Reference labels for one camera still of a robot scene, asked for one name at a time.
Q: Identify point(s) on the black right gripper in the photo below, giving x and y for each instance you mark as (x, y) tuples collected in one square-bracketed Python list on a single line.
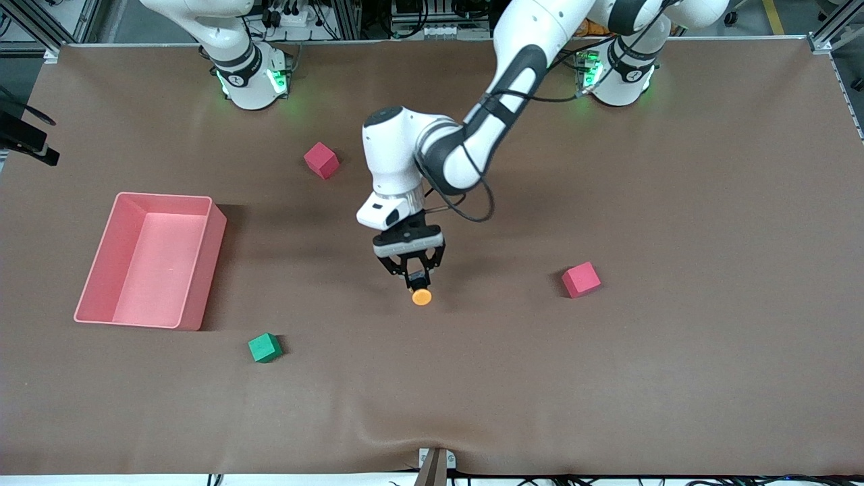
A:
[(21, 132)]

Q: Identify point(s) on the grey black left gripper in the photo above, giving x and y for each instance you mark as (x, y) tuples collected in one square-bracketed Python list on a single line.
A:
[(407, 237)]

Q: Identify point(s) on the orange mushroom push button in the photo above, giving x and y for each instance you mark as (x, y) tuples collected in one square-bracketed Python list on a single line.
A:
[(422, 297)]

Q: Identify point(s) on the pinkish red foam cube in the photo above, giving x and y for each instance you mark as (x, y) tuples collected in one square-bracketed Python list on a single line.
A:
[(580, 280), (320, 160)]

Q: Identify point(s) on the pink plastic bin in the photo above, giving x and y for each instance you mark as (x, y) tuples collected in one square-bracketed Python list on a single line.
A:
[(155, 263)]

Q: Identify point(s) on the green foam cube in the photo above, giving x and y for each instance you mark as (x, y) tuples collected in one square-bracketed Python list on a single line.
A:
[(263, 348)]

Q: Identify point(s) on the brown table mat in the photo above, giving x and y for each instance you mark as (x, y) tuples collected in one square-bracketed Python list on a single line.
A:
[(607, 371)]

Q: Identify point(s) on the white power strip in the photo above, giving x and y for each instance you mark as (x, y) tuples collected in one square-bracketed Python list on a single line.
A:
[(290, 17)]

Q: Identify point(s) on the orange snack bags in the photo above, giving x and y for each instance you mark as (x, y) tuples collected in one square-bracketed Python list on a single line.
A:
[(595, 28)]

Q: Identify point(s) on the aluminium frame profile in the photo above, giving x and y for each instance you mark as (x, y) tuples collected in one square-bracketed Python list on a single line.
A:
[(40, 27), (833, 30)]

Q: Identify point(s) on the grey metal table bracket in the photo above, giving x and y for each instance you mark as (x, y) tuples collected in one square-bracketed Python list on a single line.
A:
[(435, 466)]

